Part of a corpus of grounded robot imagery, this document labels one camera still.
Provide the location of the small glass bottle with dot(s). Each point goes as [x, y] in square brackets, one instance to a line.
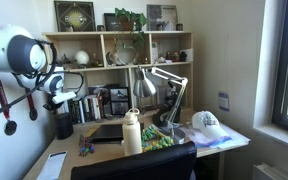
[95, 61]

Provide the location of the red wooden doll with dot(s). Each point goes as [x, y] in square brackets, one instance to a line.
[175, 56]
[168, 55]

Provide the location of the potted green plant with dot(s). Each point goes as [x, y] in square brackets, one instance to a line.
[129, 18]

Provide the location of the black book yellow PRO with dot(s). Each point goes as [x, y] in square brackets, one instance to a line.
[89, 109]

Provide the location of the Project Hail Mary book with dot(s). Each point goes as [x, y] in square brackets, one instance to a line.
[73, 111]

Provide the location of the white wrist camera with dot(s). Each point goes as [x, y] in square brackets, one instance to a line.
[64, 97]

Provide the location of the white blue plastic package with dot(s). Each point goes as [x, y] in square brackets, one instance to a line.
[237, 138]

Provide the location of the row of books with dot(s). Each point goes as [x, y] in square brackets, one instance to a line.
[81, 111]

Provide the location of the white standing card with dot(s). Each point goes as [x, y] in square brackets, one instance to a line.
[188, 55]

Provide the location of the green gold framed poster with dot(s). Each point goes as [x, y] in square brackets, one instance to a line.
[74, 16]

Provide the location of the grey framed poster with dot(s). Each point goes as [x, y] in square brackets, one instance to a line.
[162, 15]

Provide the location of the dark metal figurine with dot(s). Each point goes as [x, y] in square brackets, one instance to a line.
[65, 61]

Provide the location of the small black picture frame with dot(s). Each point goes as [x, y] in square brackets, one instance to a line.
[110, 22]

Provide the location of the silver desk lamp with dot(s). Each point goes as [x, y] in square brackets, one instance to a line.
[144, 86]

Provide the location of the double black photo frame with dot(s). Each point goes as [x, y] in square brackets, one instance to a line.
[119, 101]

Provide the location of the navy blue book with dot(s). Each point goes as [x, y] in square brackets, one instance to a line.
[85, 110]

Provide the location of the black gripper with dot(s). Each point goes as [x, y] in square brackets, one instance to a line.
[55, 104]

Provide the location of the white baseball cap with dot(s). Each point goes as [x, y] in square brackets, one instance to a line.
[209, 125]

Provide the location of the small red ribbon medal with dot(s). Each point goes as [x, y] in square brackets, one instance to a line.
[33, 114]

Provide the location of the colorful toy pile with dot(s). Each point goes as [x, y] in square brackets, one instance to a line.
[85, 146]

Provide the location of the blue white wall sticker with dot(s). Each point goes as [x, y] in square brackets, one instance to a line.
[223, 100]

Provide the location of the black office chair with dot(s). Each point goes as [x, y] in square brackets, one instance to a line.
[134, 165]

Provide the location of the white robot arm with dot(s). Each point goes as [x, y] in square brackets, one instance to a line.
[4, 50]

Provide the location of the dark wooden doll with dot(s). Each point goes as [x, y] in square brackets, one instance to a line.
[183, 56]

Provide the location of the cream water bottle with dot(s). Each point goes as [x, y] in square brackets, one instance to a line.
[132, 136]

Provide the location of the white paper leaflet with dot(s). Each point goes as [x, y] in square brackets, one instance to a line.
[52, 165]

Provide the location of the black laptop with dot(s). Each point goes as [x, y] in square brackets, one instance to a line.
[107, 131]

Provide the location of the white egg ornament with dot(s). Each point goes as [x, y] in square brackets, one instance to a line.
[82, 57]

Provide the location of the small dark jar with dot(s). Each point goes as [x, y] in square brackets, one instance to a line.
[100, 28]
[179, 27]

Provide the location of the wooden shelf unit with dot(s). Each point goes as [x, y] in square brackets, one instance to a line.
[84, 34]

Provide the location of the dark framed window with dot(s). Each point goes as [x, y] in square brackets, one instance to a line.
[284, 66]

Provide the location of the large red ribbon medal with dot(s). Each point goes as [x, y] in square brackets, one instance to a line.
[9, 126]

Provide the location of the black microscope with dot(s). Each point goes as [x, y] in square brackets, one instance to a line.
[162, 116]

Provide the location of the black cylindrical speaker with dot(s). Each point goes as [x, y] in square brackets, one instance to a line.
[64, 126]

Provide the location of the white curved sculpture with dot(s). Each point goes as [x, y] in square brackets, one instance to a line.
[125, 55]

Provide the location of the Children of Time book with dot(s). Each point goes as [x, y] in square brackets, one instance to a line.
[77, 111]

